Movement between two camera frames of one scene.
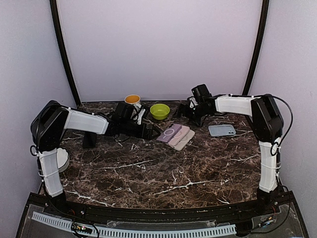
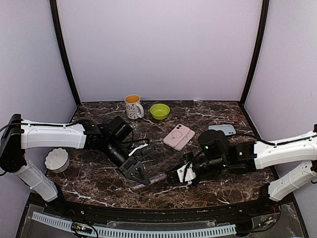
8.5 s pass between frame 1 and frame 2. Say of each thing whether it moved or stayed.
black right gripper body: moved
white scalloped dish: stayed
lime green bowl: stayed
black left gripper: moved
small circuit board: stayed
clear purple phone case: moved
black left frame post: stayed
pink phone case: stayed
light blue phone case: stayed
